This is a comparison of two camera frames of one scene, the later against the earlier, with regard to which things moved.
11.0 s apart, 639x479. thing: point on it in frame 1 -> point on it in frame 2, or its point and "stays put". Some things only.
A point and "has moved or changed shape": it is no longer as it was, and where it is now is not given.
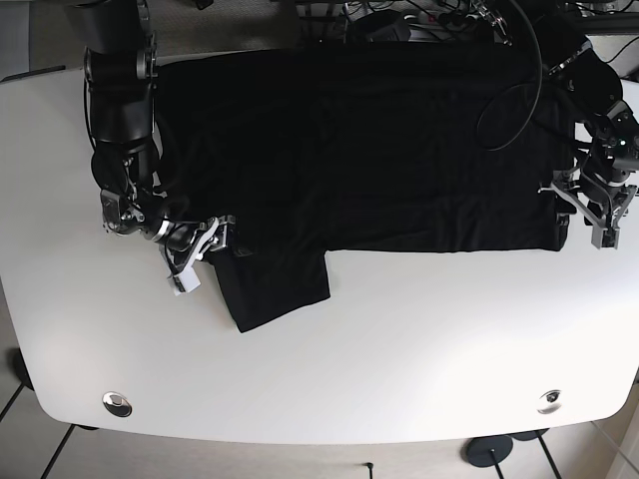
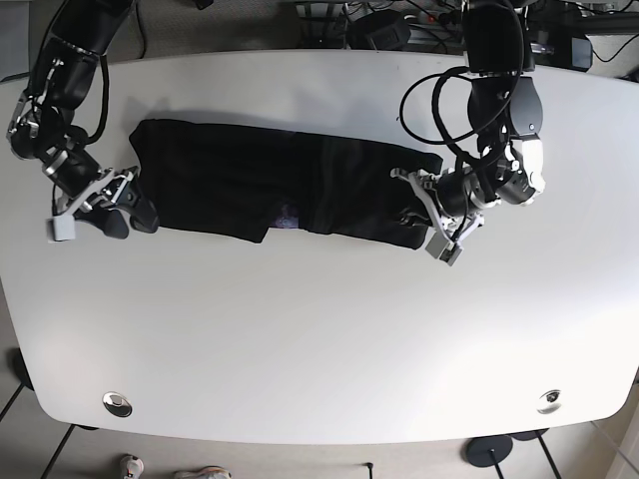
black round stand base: x=477 y=451 stays put
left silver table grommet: x=117 y=404 stays put
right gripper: x=559 y=183 -> x=455 y=232
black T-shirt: x=312 y=152 has moved or changed shape
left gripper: x=209 y=237 -> x=142 y=212
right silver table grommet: x=549 y=402 stays put
